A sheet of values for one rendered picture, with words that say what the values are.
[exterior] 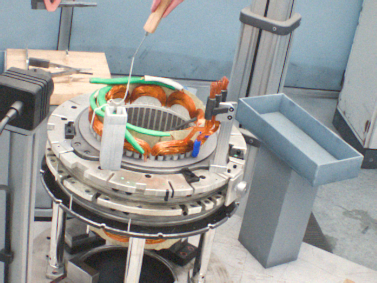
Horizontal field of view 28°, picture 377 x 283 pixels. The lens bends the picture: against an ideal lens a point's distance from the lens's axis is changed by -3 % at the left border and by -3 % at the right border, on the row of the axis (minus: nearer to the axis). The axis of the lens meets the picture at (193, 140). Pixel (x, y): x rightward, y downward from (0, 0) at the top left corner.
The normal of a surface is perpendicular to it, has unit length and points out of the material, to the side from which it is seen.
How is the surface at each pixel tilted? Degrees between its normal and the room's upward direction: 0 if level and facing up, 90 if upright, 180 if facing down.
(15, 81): 0
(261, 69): 90
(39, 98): 90
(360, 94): 91
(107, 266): 0
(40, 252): 0
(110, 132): 90
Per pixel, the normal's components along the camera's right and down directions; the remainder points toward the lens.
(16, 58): 0.16, -0.86
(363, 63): -0.97, -0.05
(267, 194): -0.85, 0.13
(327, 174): 0.51, 0.49
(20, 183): -0.25, 0.43
